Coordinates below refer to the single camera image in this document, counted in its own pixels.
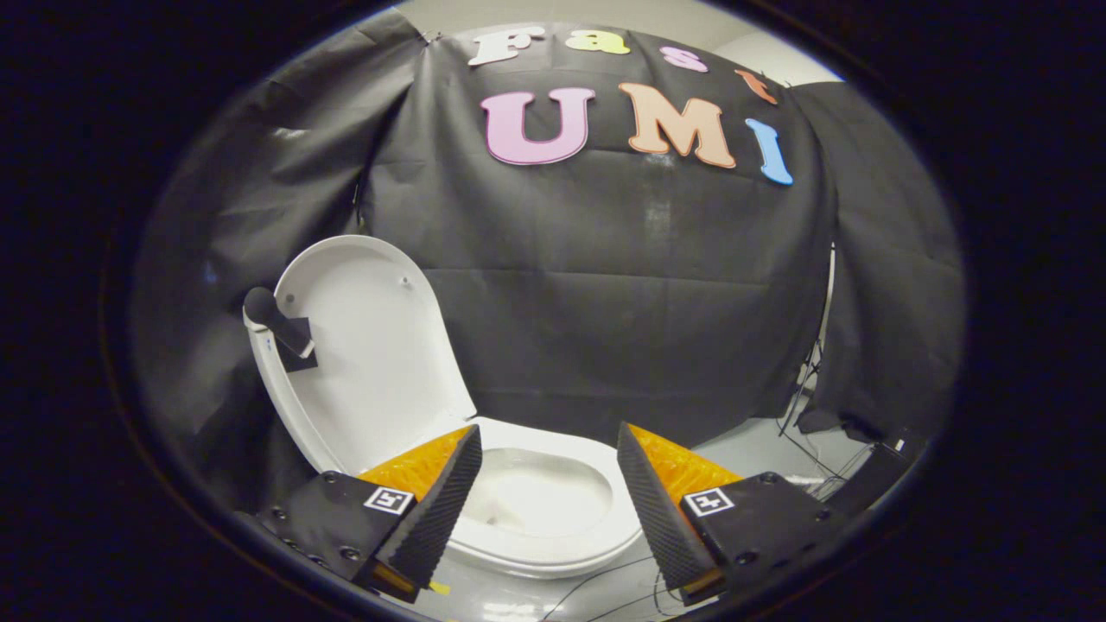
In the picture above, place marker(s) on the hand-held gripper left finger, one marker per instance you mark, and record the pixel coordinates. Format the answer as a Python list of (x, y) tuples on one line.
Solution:
[(445, 505)]

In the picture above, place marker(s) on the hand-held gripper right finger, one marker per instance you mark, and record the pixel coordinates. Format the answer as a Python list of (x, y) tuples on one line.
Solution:
[(652, 514)]

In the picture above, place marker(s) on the yellow black hazard tape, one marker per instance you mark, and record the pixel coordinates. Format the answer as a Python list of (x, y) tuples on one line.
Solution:
[(439, 587)]

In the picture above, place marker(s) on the black backdrop cloth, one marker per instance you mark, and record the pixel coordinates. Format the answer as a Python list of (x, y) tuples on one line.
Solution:
[(622, 302)]

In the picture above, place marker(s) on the black box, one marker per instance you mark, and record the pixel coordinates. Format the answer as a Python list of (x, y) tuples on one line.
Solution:
[(873, 479)]

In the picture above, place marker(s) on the black light stand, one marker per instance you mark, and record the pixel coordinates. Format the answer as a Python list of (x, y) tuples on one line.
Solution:
[(816, 345)]

